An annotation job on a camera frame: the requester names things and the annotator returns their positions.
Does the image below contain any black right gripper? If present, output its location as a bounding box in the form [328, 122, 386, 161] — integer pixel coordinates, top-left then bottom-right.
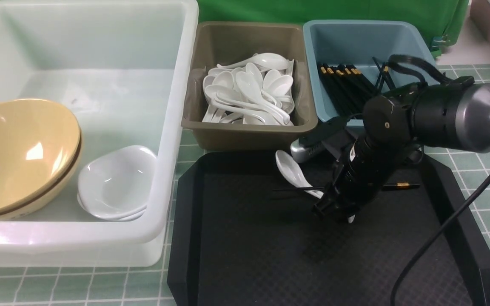
[312, 134, 403, 222]

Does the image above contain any black chopstick front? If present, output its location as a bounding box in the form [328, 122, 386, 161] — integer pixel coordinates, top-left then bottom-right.
[273, 182, 421, 192]

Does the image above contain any white spoon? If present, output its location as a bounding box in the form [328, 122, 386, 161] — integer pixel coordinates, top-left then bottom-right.
[275, 150, 355, 224]

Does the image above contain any white square dish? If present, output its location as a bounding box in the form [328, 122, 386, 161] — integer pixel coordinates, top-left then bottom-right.
[77, 145, 157, 215]

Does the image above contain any yellow noodle bowl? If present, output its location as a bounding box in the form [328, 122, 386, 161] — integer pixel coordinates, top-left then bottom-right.
[0, 137, 83, 221]
[0, 99, 82, 213]

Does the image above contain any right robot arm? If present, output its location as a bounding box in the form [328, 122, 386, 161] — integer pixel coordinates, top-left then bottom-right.
[312, 77, 490, 218]

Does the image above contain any bundle of black chopsticks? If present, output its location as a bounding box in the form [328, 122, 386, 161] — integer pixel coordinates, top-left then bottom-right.
[317, 57, 396, 119]

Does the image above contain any pile of white spoons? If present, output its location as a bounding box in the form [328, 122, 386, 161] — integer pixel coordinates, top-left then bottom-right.
[202, 53, 295, 126]

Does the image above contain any blue chopstick bin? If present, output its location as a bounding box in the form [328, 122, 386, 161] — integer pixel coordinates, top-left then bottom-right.
[303, 20, 436, 122]

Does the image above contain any black serving tray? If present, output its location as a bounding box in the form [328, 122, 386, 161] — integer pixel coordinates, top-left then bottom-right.
[168, 146, 490, 306]

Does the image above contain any brown spoon bin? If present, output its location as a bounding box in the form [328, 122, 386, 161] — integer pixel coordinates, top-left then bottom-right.
[182, 21, 319, 151]

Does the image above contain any white dish in bin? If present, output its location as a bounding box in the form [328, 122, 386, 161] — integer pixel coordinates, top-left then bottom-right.
[77, 193, 146, 221]

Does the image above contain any large translucent white bin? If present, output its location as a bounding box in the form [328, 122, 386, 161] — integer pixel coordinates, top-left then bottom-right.
[0, 0, 199, 267]

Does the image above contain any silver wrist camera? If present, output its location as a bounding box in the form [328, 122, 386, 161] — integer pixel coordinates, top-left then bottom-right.
[290, 139, 325, 164]

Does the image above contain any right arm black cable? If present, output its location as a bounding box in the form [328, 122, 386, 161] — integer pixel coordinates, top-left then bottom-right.
[390, 142, 490, 306]

